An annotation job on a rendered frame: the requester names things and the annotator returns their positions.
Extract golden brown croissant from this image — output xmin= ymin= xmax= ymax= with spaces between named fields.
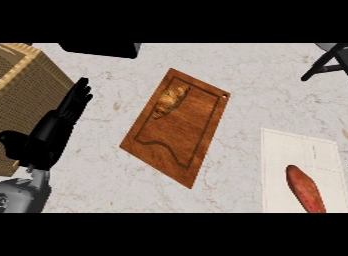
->
xmin=151 ymin=84 xmax=192 ymax=120

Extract white placemat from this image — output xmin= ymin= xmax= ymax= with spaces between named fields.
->
xmin=260 ymin=127 xmax=348 ymax=214

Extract brown wooden cutting board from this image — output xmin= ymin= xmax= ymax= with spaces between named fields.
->
xmin=119 ymin=67 xmax=232 ymax=190

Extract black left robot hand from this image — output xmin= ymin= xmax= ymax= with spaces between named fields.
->
xmin=0 ymin=77 xmax=95 ymax=172

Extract red elongated squash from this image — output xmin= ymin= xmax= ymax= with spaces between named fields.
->
xmin=285 ymin=164 xmax=328 ymax=214

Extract tan wicker basket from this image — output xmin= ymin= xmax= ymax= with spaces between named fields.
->
xmin=0 ymin=43 xmax=77 ymax=177

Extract black appliance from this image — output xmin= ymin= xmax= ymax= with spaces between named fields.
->
xmin=58 ymin=43 xmax=144 ymax=60

